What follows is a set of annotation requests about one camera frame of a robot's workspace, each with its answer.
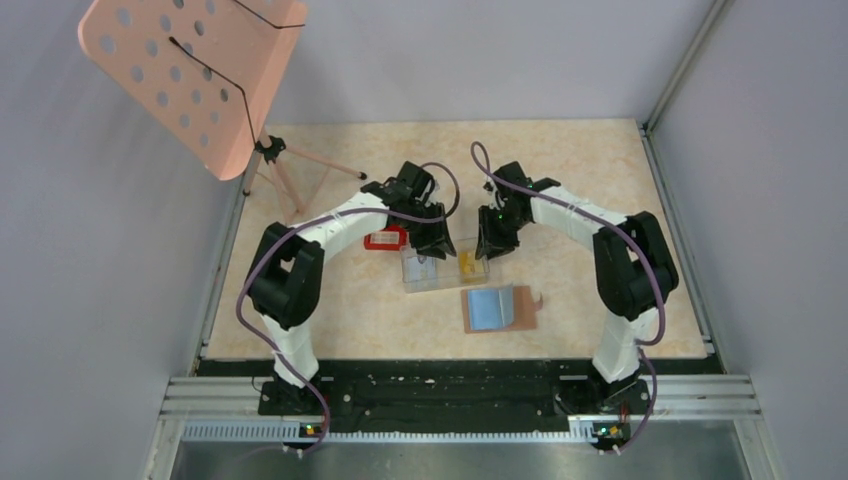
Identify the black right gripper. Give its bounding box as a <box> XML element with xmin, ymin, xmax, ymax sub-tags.
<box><xmin>476</xmin><ymin>204</ymin><xmax>529</xmax><ymax>261</ymax></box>

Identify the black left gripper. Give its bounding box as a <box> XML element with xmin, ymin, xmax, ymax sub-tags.
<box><xmin>396</xmin><ymin>200</ymin><xmax>456</xmax><ymax>260</ymax></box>

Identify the clear acrylic card box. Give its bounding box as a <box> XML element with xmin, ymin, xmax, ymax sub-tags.
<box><xmin>400</xmin><ymin>238</ymin><xmax>490</xmax><ymax>293</ymax></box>

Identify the brown leather card holder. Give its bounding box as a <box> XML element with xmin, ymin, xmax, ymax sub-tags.
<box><xmin>461</xmin><ymin>285</ymin><xmax>544</xmax><ymax>334</ymax></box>

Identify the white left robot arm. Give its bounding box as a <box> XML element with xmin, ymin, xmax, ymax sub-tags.
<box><xmin>237</xmin><ymin>162</ymin><xmax>456</xmax><ymax>414</ymax></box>

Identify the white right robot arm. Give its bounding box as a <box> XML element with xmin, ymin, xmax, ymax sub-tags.
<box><xmin>475</xmin><ymin>162</ymin><xmax>679</xmax><ymax>412</ymax></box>

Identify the gold VIP card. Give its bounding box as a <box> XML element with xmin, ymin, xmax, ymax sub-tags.
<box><xmin>459</xmin><ymin>250</ymin><xmax>479</xmax><ymax>277</ymax></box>

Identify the silver VIP card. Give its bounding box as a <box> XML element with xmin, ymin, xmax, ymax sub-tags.
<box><xmin>405</xmin><ymin>256</ymin><xmax>436</xmax><ymax>282</ymax></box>

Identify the red plastic box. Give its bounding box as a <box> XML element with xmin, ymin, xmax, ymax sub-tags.
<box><xmin>363</xmin><ymin>225</ymin><xmax>408</xmax><ymax>252</ymax></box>

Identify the pink perforated music stand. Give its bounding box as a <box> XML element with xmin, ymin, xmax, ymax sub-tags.
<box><xmin>77</xmin><ymin>1</ymin><xmax>334</xmax><ymax>221</ymax></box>

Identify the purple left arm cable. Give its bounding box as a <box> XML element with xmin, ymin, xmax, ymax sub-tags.
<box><xmin>235</xmin><ymin>161</ymin><xmax>462</xmax><ymax>458</ymax></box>

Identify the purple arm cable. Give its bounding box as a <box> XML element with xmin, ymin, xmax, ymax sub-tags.
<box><xmin>470</xmin><ymin>140</ymin><xmax>667</xmax><ymax>458</ymax></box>
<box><xmin>235</xmin><ymin>161</ymin><xmax>462</xmax><ymax>458</ymax></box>

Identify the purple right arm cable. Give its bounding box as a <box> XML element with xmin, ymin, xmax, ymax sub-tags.
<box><xmin>470</xmin><ymin>140</ymin><xmax>667</xmax><ymax>458</ymax></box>

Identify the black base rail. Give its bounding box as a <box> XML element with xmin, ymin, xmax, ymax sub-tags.
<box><xmin>196</xmin><ymin>360</ymin><xmax>658</xmax><ymax>437</ymax></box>

